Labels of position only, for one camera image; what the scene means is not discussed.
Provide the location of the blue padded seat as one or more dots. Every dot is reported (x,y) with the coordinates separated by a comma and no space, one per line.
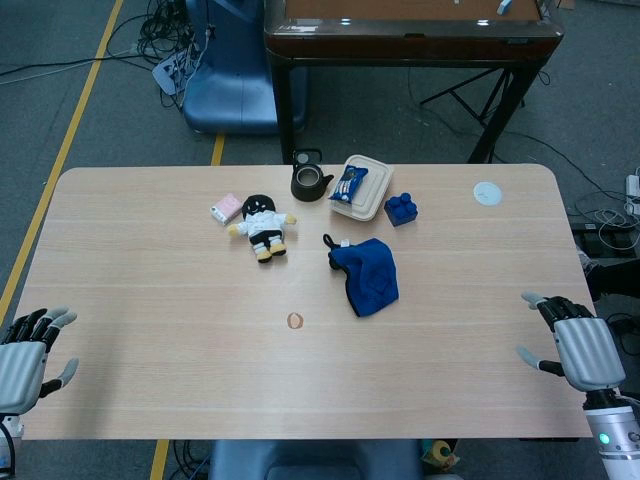
(310,460)

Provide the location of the black teapot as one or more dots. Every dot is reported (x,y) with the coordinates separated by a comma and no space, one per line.
(306,185)

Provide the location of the yellow tape roll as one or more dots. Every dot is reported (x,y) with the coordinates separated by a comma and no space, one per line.
(442,451)

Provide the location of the black tripod stand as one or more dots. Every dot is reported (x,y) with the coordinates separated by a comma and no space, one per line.
(470,92)

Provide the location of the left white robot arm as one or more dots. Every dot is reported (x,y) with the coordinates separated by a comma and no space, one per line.
(9,440)

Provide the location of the dark brown mahjong table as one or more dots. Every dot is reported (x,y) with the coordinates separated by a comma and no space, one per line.
(410,45)

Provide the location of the single blue mahjong tile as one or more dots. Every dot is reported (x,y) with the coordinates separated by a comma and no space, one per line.
(505,6)

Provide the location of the pink tissue pack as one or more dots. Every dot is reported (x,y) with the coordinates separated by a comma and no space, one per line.
(226,207)

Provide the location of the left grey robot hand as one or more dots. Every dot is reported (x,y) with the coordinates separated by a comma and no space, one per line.
(17,367)

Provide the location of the blue cloth pouch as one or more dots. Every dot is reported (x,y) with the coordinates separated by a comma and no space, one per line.
(370,280)

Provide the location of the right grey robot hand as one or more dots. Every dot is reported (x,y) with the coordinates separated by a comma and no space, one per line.
(590,352)

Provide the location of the blue building block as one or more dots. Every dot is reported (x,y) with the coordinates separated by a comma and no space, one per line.
(401,210)

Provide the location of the blue snack packet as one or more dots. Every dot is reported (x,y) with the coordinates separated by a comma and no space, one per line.
(348,185)

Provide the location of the white round table grommet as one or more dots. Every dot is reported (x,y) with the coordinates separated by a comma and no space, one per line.
(487,193)

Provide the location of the white power strip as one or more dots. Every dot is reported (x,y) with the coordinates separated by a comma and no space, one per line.
(634,192)

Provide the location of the plush doll white shirt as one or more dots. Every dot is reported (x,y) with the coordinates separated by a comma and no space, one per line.
(260,225)

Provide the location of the black equipment box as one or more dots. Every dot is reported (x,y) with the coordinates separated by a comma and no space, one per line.
(607,240)

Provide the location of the beige lunch box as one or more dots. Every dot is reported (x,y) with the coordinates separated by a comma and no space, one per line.
(372,195)

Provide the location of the white printed paper sheet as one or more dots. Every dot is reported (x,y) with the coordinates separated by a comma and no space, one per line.
(170,72)

